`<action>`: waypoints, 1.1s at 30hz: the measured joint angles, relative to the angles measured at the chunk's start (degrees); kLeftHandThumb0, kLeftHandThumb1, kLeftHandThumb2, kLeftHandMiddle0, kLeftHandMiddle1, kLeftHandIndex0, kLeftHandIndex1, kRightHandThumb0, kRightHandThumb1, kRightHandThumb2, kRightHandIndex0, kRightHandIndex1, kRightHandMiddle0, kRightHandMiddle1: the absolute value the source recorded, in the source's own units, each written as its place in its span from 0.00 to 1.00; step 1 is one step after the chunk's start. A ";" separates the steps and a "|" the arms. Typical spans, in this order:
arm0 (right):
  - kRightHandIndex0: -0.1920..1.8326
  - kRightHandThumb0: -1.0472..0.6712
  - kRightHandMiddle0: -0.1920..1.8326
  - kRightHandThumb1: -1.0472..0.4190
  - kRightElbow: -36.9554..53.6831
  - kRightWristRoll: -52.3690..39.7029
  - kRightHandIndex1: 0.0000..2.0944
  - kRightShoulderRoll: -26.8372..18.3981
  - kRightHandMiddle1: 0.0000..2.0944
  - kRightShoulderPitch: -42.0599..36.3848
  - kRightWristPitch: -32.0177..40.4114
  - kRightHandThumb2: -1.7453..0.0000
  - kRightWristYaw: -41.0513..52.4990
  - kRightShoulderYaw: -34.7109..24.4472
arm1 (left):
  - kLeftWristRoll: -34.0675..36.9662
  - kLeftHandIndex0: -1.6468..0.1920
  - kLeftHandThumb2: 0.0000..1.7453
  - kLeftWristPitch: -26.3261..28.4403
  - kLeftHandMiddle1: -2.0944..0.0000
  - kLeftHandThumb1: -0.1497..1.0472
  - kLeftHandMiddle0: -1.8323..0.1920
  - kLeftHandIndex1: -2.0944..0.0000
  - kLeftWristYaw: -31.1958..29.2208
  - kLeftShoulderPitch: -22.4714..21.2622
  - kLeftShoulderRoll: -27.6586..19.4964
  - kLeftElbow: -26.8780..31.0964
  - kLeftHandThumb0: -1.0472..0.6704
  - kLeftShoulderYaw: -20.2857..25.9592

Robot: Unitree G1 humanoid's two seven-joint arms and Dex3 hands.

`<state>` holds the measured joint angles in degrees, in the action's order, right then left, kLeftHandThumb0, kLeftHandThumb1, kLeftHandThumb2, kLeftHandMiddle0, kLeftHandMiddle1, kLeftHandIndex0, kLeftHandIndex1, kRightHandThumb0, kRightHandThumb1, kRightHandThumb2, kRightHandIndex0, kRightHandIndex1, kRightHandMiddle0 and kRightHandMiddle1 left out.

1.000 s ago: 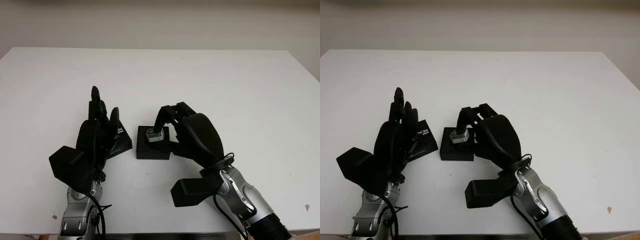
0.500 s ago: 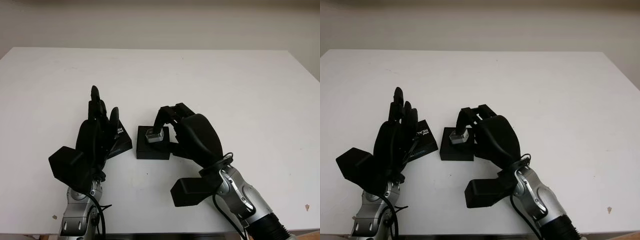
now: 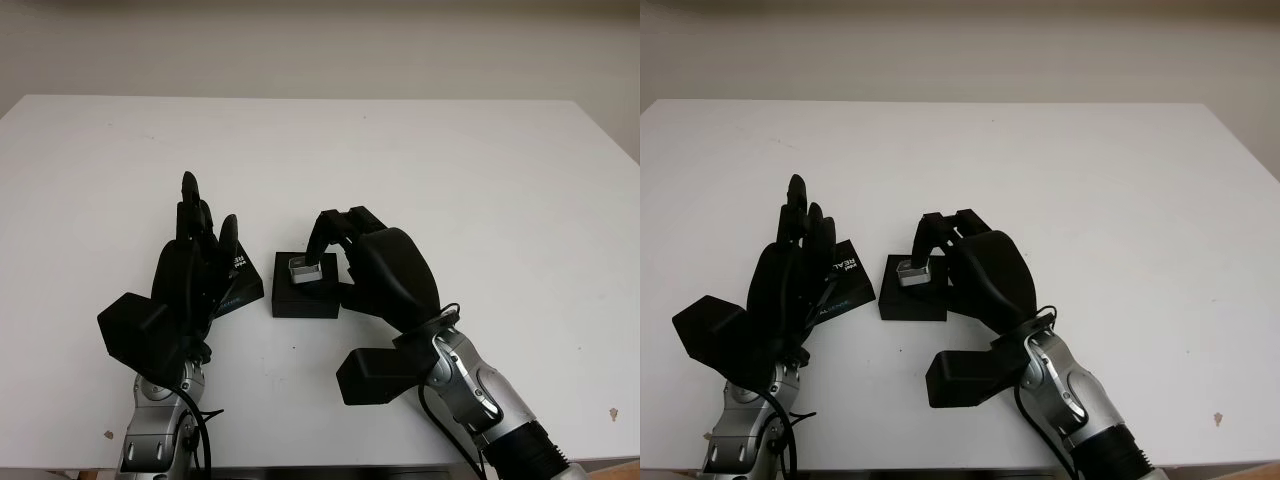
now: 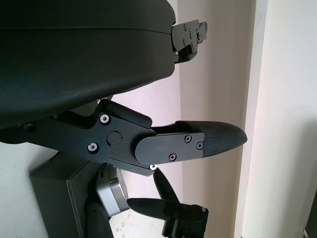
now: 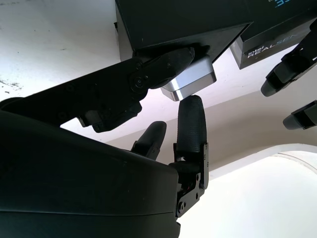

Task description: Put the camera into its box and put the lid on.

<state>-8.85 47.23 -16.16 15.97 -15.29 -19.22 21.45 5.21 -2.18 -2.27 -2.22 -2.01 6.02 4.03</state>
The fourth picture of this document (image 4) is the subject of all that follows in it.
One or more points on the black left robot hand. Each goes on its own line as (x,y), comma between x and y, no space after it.
(74,49)

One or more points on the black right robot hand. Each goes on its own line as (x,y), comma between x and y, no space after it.
(185,218)

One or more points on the black RealSense box lid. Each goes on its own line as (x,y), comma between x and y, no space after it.
(86,110)

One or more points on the small silver camera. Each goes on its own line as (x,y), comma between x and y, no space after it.
(111,196)

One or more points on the black box base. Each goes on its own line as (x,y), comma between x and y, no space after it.
(54,198)

